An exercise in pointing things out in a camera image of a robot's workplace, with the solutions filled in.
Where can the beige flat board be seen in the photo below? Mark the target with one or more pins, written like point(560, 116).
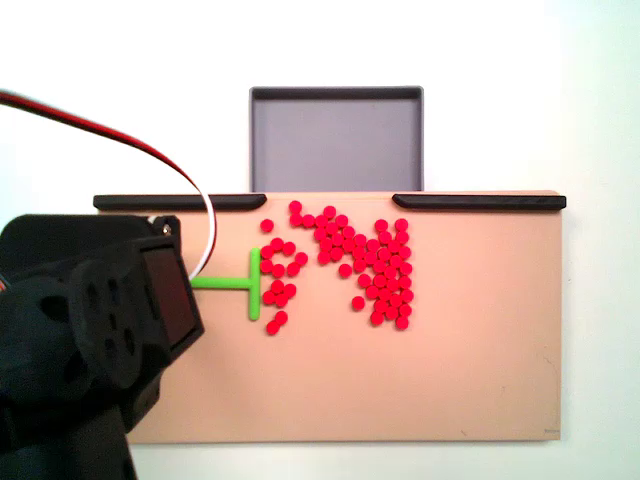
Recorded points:
point(400, 375)

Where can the grey shallow tray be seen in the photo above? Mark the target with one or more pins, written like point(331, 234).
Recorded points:
point(337, 140)

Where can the black edge rail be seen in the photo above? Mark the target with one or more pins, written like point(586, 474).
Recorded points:
point(150, 202)
point(480, 202)

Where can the green T-shaped pusher tool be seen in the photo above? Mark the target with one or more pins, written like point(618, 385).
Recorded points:
point(255, 285)

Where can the red cylindrical granule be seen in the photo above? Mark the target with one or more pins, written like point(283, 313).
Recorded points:
point(345, 270)
point(390, 272)
point(277, 286)
point(391, 312)
point(401, 224)
point(319, 233)
point(326, 244)
point(371, 257)
point(407, 295)
point(281, 316)
point(329, 211)
point(293, 269)
point(372, 244)
point(267, 225)
point(371, 291)
point(396, 260)
point(290, 289)
point(396, 300)
point(281, 299)
point(360, 252)
point(402, 236)
point(295, 205)
point(278, 270)
point(348, 231)
point(385, 237)
point(332, 228)
point(268, 297)
point(392, 284)
point(276, 244)
point(405, 282)
point(406, 268)
point(360, 240)
point(323, 257)
point(267, 251)
point(348, 244)
point(341, 220)
point(378, 316)
point(296, 218)
point(337, 238)
point(274, 327)
point(358, 302)
point(402, 322)
point(380, 280)
point(383, 304)
point(405, 251)
point(301, 258)
point(321, 221)
point(334, 253)
point(384, 254)
point(359, 265)
point(405, 310)
point(289, 247)
point(383, 267)
point(395, 246)
point(384, 293)
point(381, 225)
point(364, 280)
point(308, 219)
point(266, 266)

